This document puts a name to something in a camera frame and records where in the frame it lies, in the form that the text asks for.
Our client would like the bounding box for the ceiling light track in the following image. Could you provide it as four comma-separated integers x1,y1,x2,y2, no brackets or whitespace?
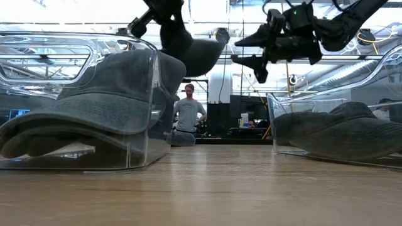
320,55,383,65

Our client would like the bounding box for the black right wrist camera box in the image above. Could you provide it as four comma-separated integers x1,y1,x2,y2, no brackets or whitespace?
282,2,315,32

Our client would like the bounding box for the white square column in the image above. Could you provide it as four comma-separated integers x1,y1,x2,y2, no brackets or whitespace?
209,67,234,104

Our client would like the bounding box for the black partition panel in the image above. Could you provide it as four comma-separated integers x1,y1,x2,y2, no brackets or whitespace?
206,95,270,139

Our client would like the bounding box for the black hanging cable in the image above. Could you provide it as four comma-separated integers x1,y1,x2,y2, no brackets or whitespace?
218,73,229,104
240,0,245,97

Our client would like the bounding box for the black stand frame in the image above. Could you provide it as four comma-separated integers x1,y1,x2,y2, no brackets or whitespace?
181,78,210,104

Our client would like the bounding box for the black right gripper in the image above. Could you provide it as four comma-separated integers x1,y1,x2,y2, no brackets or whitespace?
231,8,323,85

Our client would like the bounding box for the black table end rail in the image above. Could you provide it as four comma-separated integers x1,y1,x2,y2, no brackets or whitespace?
194,137,273,145

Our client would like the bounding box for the blue-lit monitor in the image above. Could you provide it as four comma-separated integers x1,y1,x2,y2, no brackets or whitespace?
9,109,31,120

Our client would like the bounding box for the black ceiling cable reel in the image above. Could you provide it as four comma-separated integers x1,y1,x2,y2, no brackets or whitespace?
215,27,231,45
357,28,377,45

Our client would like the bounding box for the clear plastic storage bin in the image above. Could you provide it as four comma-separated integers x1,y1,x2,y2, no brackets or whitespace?
0,31,173,172
266,43,402,170

